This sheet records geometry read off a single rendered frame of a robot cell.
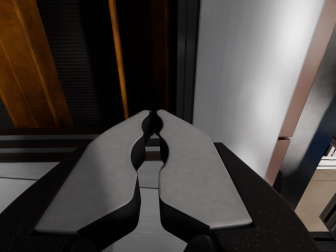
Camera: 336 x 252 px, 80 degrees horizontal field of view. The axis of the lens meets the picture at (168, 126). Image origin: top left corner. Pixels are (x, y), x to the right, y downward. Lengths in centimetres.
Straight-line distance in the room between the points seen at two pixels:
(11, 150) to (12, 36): 20
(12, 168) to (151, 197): 16
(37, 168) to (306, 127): 48
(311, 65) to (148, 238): 31
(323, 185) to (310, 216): 39
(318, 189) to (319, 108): 151
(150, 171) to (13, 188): 17
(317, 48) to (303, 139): 30
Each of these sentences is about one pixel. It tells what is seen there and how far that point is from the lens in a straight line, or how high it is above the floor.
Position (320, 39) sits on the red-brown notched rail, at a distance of 26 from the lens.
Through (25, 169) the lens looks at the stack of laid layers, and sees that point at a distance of 29.
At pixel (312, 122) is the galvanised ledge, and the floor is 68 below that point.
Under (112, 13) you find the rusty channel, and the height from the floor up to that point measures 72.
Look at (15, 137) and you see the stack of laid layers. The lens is 31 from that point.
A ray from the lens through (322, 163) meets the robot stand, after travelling 139.
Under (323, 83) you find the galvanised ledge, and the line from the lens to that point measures 48.
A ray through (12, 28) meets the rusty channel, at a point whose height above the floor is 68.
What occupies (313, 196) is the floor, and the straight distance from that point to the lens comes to 202.
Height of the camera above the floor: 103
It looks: 58 degrees down
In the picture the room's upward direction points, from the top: 179 degrees clockwise
